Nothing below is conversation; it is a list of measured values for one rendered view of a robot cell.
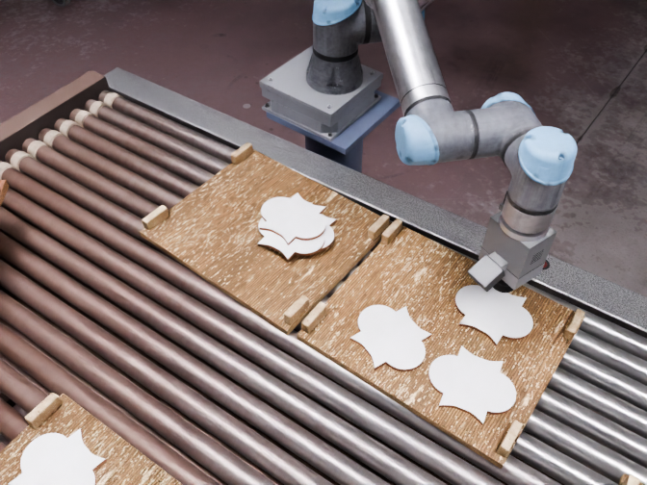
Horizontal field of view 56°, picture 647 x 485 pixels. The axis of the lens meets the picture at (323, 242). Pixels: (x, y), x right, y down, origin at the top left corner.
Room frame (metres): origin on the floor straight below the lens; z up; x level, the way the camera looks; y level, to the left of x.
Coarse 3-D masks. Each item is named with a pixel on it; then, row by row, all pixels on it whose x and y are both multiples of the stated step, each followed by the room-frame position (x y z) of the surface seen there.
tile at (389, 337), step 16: (368, 320) 0.64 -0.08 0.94; (384, 320) 0.64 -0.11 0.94; (400, 320) 0.64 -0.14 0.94; (352, 336) 0.61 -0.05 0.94; (368, 336) 0.61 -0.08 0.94; (384, 336) 0.61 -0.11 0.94; (400, 336) 0.61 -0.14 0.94; (416, 336) 0.61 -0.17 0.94; (368, 352) 0.58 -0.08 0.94; (384, 352) 0.57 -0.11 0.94; (400, 352) 0.57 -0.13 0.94; (416, 352) 0.57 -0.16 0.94; (400, 368) 0.54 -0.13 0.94; (416, 368) 0.55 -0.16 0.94
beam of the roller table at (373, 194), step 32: (128, 96) 1.41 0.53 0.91; (160, 96) 1.40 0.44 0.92; (192, 128) 1.28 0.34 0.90; (224, 128) 1.26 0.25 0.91; (256, 128) 1.26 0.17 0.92; (288, 160) 1.13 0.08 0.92; (320, 160) 1.13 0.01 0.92; (352, 192) 1.01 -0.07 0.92; (384, 192) 1.01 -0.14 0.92; (416, 224) 0.91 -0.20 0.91; (448, 224) 0.91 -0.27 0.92; (544, 288) 0.74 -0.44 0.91; (576, 288) 0.74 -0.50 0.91; (608, 288) 0.73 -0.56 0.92; (608, 320) 0.67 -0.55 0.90; (640, 320) 0.66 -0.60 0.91
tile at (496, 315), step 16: (464, 288) 0.72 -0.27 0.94; (480, 288) 0.72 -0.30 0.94; (464, 304) 0.68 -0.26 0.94; (480, 304) 0.68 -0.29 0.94; (496, 304) 0.68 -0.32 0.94; (512, 304) 0.68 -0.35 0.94; (464, 320) 0.64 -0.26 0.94; (480, 320) 0.64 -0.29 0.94; (496, 320) 0.64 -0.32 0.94; (512, 320) 0.64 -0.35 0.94; (528, 320) 0.64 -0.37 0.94; (496, 336) 0.61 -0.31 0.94; (512, 336) 0.61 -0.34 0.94
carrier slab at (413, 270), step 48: (384, 288) 0.72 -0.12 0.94; (432, 288) 0.72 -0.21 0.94; (528, 288) 0.72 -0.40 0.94; (336, 336) 0.61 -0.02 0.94; (432, 336) 0.61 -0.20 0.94; (480, 336) 0.61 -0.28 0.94; (528, 336) 0.61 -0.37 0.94; (384, 384) 0.52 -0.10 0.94; (528, 384) 0.51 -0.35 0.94; (480, 432) 0.43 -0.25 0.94
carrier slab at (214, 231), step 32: (256, 160) 1.11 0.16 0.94; (192, 192) 1.00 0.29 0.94; (224, 192) 1.00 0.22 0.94; (256, 192) 1.00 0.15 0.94; (288, 192) 1.00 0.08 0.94; (320, 192) 0.99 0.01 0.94; (160, 224) 0.90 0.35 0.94; (192, 224) 0.90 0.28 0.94; (224, 224) 0.90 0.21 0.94; (256, 224) 0.90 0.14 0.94; (352, 224) 0.89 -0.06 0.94; (192, 256) 0.81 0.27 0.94; (224, 256) 0.81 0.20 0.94; (256, 256) 0.81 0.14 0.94; (320, 256) 0.81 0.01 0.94; (352, 256) 0.81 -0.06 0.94; (224, 288) 0.73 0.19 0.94; (256, 288) 0.73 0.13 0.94; (288, 288) 0.73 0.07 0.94; (320, 288) 0.73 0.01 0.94
